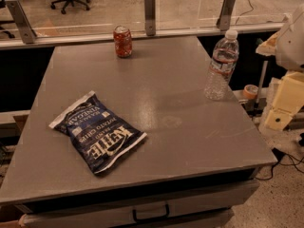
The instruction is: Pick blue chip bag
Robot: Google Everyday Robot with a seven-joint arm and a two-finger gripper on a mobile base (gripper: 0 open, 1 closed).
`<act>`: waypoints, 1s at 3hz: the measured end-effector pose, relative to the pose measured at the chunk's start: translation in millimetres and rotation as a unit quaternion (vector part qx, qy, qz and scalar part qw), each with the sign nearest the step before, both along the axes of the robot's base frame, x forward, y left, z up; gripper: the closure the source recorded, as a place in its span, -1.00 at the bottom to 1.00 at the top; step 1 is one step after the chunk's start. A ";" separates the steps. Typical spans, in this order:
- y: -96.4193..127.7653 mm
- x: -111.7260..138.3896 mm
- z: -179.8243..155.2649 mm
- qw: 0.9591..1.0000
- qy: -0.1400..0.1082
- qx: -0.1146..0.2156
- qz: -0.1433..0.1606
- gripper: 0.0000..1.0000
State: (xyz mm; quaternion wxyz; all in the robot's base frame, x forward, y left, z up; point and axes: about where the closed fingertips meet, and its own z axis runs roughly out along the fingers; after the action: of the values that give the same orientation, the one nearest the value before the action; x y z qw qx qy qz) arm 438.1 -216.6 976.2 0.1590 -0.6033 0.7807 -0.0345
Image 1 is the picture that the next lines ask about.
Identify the left metal bracket post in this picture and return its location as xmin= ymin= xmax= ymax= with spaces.
xmin=6 ymin=0 xmax=37 ymax=44

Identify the clear plastic water bottle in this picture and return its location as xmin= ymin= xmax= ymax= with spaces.
xmin=204 ymin=29 xmax=239 ymax=101

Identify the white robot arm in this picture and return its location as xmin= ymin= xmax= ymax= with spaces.
xmin=256 ymin=4 xmax=304 ymax=130

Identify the glass barrier rail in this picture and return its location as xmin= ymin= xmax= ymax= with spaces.
xmin=0 ymin=22 xmax=284 ymax=50

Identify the right metal bracket post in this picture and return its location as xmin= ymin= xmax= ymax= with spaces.
xmin=217 ymin=0 xmax=236 ymax=31

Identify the middle metal bracket post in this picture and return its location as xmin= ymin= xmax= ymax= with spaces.
xmin=144 ymin=0 xmax=156 ymax=36

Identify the black floor cable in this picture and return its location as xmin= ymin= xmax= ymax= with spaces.
xmin=255 ymin=147 xmax=304 ymax=181

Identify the grey drawer with black handle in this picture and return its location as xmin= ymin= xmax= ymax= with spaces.
xmin=19 ymin=180 xmax=259 ymax=228

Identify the red soda can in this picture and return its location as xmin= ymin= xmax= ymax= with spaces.
xmin=113 ymin=26 xmax=132 ymax=58

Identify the blue Kettle chip bag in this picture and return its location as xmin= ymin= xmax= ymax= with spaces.
xmin=49 ymin=91 xmax=147 ymax=175

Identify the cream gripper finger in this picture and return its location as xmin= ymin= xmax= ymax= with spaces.
xmin=256 ymin=32 xmax=278 ymax=56

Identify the metal bracket post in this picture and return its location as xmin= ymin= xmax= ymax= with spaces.
xmin=217 ymin=0 xmax=236 ymax=31
xmin=6 ymin=0 xmax=37 ymax=44
xmin=144 ymin=0 xmax=156 ymax=36

